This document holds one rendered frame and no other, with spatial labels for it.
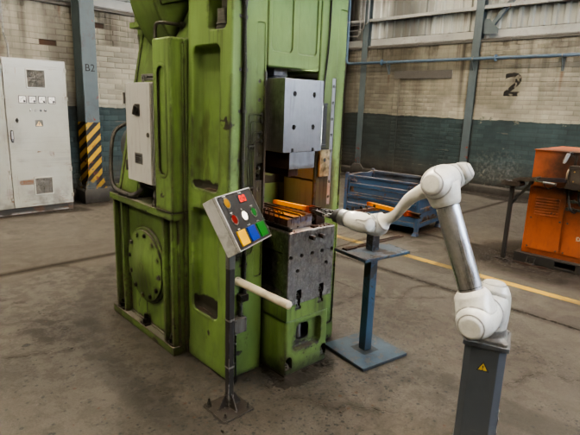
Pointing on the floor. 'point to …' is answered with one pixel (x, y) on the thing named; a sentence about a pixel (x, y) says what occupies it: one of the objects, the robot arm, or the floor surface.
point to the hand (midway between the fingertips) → (314, 210)
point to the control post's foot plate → (218, 408)
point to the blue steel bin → (387, 195)
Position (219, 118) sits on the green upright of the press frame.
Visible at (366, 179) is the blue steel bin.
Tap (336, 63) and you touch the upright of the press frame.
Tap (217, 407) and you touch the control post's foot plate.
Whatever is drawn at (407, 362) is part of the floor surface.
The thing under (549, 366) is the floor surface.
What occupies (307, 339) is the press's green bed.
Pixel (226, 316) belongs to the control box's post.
